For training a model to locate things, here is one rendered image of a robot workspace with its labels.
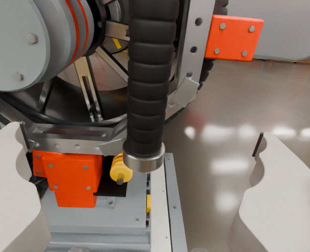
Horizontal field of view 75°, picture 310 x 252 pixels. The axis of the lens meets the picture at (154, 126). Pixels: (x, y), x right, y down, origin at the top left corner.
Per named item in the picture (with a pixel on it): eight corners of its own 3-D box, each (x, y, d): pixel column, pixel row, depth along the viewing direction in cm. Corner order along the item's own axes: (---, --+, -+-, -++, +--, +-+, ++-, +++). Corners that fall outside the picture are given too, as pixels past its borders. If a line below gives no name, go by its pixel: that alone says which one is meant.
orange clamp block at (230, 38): (195, 50, 43) (236, 54, 43) (204, 59, 36) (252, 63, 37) (202, 13, 39) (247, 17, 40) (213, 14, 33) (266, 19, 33)
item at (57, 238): (149, 184, 106) (151, 171, 101) (149, 258, 75) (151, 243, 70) (52, 180, 103) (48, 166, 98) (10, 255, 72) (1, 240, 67)
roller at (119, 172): (137, 129, 76) (138, 116, 74) (131, 191, 51) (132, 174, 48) (122, 128, 76) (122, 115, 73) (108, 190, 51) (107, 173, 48)
